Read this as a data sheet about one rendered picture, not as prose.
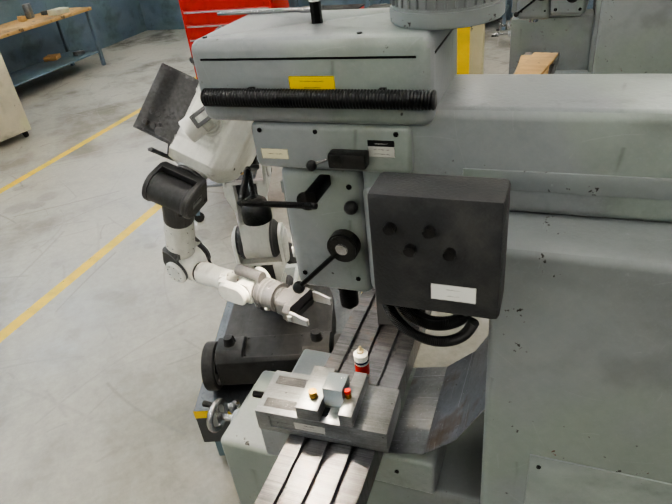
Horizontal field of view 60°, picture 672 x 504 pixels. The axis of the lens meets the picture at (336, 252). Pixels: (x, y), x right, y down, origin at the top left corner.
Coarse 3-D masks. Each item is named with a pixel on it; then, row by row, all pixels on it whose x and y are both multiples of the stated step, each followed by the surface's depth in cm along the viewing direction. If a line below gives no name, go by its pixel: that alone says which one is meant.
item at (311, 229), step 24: (288, 168) 121; (288, 192) 124; (336, 192) 119; (360, 192) 118; (312, 216) 125; (336, 216) 123; (360, 216) 121; (312, 240) 128; (360, 240) 124; (312, 264) 132; (336, 264) 130; (360, 264) 128; (360, 288) 131
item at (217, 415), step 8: (216, 400) 196; (224, 400) 199; (216, 408) 195; (224, 408) 201; (208, 416) 192; (216, 416) 196; (224, 416) 195; (232, 416) 192; (208, 424) 192; (216, 424) 197
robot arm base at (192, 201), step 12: (156, 168) 163; (168, 168) 164; (192, 180) 163; (204, 180) 163; (144, 192) 162; (192, 192) 160; (204, 192) 166; (192, 204) 162; (204, 204) 169; (192, 216) 165
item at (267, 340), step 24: (312, 288) 264; (240, 312) 254; (264, 312) 252; (312, 312) 249; (240, 336) 241; (264, 336) 236; (288, 336) 234; (312, 336) 226; (216, 360) 227; (240, 360) 226; (264, 360) 225; (288, 360) 224
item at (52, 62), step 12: (24, 12) 849; (48, 12) 858; (60, 12) 857; (72, 12) 865; (12, 24) 826; (24, 24) 814; (36, 24) 808; (60, 24) 928; (0, 36) 759; (96, 36) 916; (48, 60) 898; (60, 60) 896; (72, 60) 887; (24, 72) 852; (36, 72) 844; (48, 72) 841
